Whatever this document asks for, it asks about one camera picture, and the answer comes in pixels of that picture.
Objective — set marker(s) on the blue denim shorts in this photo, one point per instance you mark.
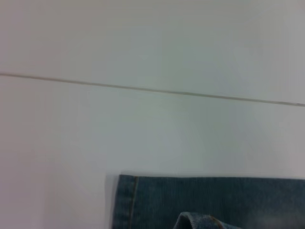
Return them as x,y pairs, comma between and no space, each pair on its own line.
226,198

